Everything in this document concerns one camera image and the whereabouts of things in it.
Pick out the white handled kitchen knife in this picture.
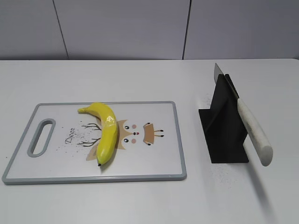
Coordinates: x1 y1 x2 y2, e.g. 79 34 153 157
226 77 273 167

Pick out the black knife stand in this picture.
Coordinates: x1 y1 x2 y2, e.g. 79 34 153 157
199 74 249 163

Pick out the white deer cutting board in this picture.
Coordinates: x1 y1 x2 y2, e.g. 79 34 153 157
2 101 187 185

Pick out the yellow plastic banana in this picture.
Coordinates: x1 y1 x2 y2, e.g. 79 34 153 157
78 102 118 166

